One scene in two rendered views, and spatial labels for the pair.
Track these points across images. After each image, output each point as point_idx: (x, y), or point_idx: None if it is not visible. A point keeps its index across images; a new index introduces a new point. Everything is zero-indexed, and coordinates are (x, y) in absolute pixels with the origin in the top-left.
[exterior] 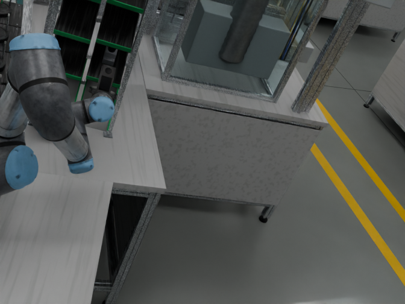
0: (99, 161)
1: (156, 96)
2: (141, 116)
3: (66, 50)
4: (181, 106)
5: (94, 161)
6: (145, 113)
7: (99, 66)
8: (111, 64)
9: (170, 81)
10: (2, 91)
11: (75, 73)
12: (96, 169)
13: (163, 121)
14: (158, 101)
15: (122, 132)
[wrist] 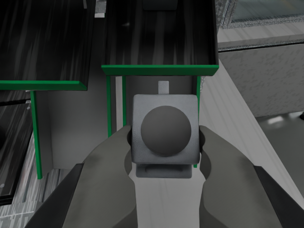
0: (187, 194)
1: (222, 48)
2: (218, 81)
3: (35, 3)
4: (249, 51)
5: (180, 197)
6: (222, 75)
7: (137, 22)
8: (171, 7)
9: (231, 27)
10: (14, 117)
11: (67, 68)
12: (186, 219)
13: (229, 71)
14: (224, 52)
15: (203, 116)
